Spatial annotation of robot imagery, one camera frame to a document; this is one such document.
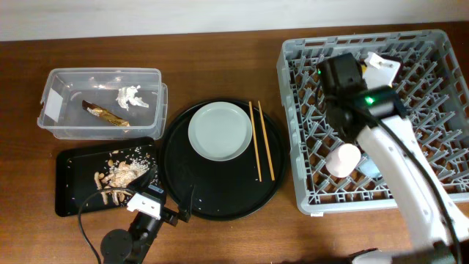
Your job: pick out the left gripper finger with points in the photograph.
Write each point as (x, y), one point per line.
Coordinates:
(145, 180)
(185, 205)

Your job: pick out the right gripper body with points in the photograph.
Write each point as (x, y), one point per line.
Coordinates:
(331, 118)

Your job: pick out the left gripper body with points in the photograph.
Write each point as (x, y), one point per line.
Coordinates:
(169, 216)

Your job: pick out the food scraps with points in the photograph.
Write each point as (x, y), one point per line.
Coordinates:
(123, 168)

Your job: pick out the pink cup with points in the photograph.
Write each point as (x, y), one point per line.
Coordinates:
(343, 160)

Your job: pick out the blue cup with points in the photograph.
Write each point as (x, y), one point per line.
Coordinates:
(369, 168)

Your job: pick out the grey plate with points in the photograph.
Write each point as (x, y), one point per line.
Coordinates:
(220, 131)

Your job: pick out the white tissue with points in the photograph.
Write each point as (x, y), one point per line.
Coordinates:
(127, 96)

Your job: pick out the wooden chopstick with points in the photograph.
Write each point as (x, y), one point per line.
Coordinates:
(267, 146)
(251, 110)

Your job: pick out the brown gold snack wrapper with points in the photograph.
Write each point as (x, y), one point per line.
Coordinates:
(104, 114)

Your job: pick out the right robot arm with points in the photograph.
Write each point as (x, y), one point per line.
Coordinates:
(367, 113)

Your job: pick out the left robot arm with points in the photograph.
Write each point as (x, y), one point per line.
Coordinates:
(132, 245)

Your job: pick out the grey dishwasher rack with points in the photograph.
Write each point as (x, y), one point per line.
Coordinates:
(432, 88)

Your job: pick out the round black serving tray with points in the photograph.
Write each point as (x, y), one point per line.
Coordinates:
(225, 190)

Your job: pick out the black rectangular tray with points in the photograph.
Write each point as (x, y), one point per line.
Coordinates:
(78, 171)

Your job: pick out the clear plastic bin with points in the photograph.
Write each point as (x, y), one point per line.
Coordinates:
(66, 88)

